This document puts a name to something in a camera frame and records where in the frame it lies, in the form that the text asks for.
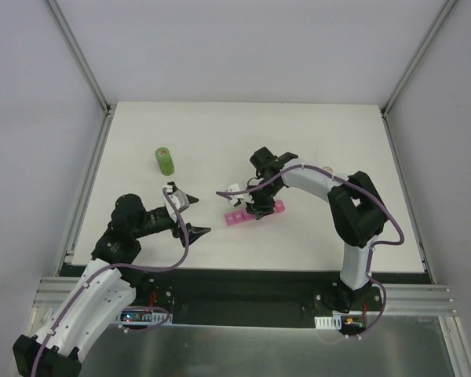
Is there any front aluminium rail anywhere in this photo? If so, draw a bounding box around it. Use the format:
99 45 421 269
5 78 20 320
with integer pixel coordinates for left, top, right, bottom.
32 276 458 317

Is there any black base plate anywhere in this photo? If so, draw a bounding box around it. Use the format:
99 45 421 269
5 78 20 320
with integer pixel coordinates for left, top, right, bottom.
58 263 435 327

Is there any pink weekly pill organizer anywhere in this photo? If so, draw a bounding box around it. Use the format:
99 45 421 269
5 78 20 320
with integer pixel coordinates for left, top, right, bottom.
224 199 286 227

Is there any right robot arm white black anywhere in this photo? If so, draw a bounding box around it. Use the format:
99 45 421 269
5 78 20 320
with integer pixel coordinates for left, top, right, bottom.
246 147 388 313

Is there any right white cable duct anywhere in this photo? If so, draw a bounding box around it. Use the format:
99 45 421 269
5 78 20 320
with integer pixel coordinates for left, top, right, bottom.
314 316 342 331

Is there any right aluminium frame post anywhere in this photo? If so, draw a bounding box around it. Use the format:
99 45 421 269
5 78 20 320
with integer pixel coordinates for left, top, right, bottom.
381 0 460 119

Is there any aluminium frame post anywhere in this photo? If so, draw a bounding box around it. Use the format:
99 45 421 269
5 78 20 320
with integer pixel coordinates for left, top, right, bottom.
43 0 111 114
381 0 460 119

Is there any left white cable duct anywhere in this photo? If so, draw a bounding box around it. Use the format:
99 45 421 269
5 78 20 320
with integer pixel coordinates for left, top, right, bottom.
116 309 173 327

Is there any white cable duct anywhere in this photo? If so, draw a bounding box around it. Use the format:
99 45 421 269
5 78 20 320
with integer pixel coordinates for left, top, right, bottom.
116 309 173 327
314 316 342 331

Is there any green pill bottle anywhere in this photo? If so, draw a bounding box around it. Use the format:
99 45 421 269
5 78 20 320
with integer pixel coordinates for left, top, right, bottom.
155 147 175 176

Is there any left aluminium frame post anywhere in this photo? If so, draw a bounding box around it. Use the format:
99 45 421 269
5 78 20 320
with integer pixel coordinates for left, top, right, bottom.
43 0 111 114

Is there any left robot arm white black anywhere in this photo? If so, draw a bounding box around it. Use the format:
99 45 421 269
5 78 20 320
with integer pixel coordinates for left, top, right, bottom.
13 182 209 376

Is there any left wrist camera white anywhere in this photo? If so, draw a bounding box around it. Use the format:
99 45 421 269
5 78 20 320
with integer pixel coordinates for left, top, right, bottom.
162 185 190 215

